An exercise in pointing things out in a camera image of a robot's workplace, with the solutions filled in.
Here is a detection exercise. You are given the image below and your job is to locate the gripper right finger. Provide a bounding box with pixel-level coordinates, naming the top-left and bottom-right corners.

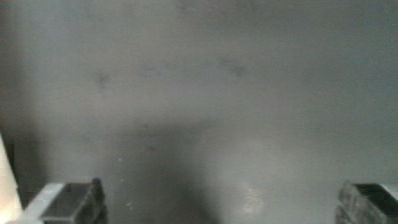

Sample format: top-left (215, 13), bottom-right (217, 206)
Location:
top-left (334, 182), bottom-right (398, 224)

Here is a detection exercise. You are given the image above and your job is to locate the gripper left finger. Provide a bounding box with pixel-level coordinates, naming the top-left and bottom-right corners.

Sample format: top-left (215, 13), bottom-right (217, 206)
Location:
top-left (20, 178), bottom-right (109, 224)

